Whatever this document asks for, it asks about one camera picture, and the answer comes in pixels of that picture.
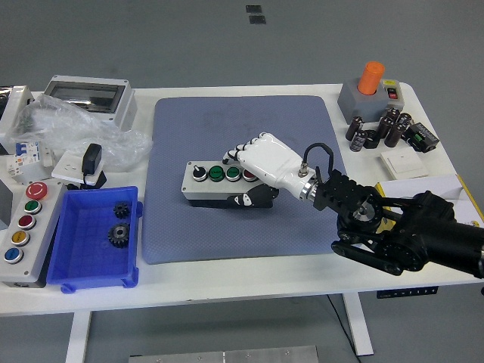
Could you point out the grey five-button control box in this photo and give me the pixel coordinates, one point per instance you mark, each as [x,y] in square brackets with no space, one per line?
[38,246]

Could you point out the white and yellow cardboard box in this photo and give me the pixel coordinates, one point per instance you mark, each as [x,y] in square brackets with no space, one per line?
[416,187]

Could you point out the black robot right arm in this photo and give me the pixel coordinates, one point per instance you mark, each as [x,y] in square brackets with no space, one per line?
[435,230]

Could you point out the dark floor outlet plate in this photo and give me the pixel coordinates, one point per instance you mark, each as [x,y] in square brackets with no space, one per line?
[257,19]
[253,9]

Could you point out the white circuit breaker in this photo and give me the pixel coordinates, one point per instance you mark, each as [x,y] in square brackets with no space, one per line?
[26,151]

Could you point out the grey striped cylindrical capacitor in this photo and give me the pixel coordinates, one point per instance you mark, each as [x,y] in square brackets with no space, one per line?
[358,141]

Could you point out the white electrical enclosure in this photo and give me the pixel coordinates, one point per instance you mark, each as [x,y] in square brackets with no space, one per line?
[15,106]

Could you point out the white wall switch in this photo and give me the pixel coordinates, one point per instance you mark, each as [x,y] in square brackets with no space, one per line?
[404,162]

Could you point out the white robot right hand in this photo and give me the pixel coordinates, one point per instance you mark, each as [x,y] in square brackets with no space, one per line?
[272,162]

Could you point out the small black gear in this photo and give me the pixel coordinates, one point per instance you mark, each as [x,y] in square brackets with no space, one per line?
[121,210]

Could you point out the black round component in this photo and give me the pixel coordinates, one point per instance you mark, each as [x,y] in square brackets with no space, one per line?
[372,139]

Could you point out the blue plastic bin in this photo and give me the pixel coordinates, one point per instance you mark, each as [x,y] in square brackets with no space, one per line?
[83,257]

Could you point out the grey switch box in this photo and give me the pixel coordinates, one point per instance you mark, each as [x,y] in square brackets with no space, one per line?
[363,106]

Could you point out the grey distribution box clear lid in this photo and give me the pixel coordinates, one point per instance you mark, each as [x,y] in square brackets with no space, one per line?
[125,106]

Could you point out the grey four-button control box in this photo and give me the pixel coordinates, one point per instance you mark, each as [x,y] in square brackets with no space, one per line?
[204,189]

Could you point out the black power adapter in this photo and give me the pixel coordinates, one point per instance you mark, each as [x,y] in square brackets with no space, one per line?
[92,157]

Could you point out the white wall socket plate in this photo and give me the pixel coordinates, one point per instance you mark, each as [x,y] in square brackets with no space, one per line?
[66,166]

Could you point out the clear plastic bag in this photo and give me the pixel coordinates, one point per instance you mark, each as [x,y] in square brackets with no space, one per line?
[75,125]

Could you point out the black module green terminal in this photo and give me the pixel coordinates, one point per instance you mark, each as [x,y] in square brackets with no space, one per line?
[421,137]

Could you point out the blue-grey table mat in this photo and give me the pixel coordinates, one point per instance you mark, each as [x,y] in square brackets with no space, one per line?
[189,234]

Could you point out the white table leg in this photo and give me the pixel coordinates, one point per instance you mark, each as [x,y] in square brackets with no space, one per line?
[77,336]
[359,325]

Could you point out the large black gear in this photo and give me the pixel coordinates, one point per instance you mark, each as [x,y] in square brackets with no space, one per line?
[119,235]

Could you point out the black table control panel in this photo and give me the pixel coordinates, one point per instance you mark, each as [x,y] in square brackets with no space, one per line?
[406,292]

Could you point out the dark brown cylindrical capacitor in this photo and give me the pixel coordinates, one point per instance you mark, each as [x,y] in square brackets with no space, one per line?
[404,120]
[385,126]
[355,126]
[393,113]
[393,135]

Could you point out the orange cylinder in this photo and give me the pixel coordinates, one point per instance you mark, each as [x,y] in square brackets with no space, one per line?
[370,77]

